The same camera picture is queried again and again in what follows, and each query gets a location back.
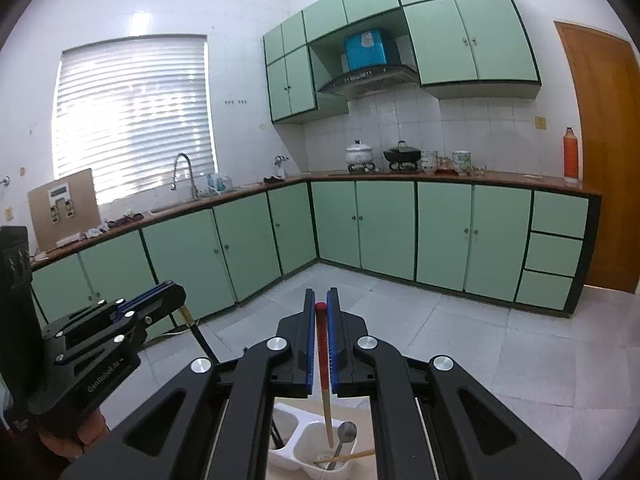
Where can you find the metal kitchen faucet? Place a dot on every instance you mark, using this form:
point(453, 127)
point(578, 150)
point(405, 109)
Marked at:
point(191, 180)

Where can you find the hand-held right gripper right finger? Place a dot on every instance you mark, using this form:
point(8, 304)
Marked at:
point(332, 350)

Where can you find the glass bowl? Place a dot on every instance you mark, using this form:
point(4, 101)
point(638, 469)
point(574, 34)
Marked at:
point(480, 170)

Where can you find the green base cabinets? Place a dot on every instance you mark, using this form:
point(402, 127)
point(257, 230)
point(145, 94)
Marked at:
point(385, 230)

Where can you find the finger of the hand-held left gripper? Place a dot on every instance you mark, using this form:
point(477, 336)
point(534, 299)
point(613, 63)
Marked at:
point(160, 312)
point(140, 294)

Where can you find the wooden door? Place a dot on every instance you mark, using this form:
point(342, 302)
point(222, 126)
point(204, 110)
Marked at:
point(605, 160)

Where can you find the red thermos flask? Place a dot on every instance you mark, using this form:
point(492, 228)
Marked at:
point(571, 157)

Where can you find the metal spoon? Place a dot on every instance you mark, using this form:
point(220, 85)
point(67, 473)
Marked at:
point(346, 431)

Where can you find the dark green lidded pot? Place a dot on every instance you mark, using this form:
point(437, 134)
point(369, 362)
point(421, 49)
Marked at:
point(402, 154)

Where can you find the metal kettle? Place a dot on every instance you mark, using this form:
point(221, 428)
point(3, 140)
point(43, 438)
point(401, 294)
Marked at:
point(281, 166)

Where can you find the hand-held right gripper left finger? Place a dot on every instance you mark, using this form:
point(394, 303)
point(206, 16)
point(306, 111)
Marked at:
point(310, 350)

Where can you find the gas stove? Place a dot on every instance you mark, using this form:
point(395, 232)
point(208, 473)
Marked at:
point(377, 169)

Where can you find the blue soap bottles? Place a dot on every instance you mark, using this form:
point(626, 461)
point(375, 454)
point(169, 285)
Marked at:
point(220, 183)

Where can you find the white lidded pot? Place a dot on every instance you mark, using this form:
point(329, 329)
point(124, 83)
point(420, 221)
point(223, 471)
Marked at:
point(360, 154)

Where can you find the blue box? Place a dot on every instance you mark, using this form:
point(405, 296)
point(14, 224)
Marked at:
point(365, 50)

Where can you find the person's left hand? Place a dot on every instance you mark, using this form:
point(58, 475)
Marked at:
point(92, 430)

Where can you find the white two-compartment utensil holder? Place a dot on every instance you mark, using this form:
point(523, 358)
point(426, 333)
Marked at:
point(292, 412)

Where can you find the wall hooks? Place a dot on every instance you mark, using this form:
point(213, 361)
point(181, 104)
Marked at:
point(236, 102)

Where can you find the dark cloth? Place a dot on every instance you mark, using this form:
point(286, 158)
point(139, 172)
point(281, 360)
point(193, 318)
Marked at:
point(273, 179)

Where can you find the rags on counter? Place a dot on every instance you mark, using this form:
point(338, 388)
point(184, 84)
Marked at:
point(117, 222)

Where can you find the floral ceramic jar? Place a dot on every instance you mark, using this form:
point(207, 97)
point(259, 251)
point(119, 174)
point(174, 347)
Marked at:
point(461, 162)

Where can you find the green wall cabinets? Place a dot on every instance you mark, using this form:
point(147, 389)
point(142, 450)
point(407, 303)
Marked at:
point(445, 45)

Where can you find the white patterned container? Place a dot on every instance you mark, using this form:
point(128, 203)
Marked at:
point(429, 160)

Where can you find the white window blind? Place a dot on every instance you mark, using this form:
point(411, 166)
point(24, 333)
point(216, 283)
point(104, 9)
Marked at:
point(130, 120)

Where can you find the black range hood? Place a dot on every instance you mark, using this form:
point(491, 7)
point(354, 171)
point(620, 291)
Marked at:
point(370, 80)

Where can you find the light wooden red-patterned chopstick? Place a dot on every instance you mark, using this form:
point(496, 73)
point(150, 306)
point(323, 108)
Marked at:
point(327, 415)

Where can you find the small glass jars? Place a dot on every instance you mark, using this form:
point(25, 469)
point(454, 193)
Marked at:
point(444, 164)

